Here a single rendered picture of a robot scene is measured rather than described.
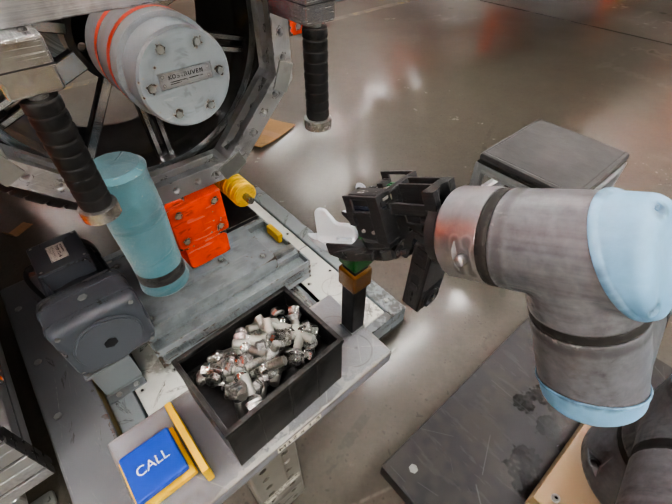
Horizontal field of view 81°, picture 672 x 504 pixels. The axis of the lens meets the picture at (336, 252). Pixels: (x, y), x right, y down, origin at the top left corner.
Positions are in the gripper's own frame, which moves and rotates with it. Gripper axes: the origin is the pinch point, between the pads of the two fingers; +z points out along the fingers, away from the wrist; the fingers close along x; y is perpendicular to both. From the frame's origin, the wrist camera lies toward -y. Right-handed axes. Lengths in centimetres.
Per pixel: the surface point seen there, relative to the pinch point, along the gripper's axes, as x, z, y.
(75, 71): 12, 38, 31
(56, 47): 5, 73, 41
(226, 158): -5.6, 35.8, 9.3
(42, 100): 22.6, 6.0, 25.6
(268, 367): 16.5, 2.1, -12.9
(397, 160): -112, 90, -34
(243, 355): 18.1, 4.4, -10.4
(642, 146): -211, 16, -69
